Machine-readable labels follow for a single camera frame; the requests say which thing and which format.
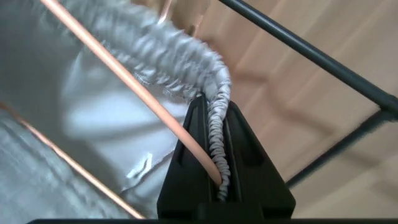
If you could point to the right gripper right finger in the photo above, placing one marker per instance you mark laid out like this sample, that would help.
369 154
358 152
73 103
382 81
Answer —
258 186

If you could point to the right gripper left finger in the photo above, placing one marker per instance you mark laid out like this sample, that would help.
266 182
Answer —
183 186

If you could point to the pink clothes hanger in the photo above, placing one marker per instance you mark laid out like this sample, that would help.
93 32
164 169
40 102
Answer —
140 90

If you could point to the pale grey shorts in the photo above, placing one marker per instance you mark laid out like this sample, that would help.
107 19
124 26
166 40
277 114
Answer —
93 109

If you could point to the black clothes rack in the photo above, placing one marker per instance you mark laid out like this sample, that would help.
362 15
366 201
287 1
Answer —
311 51

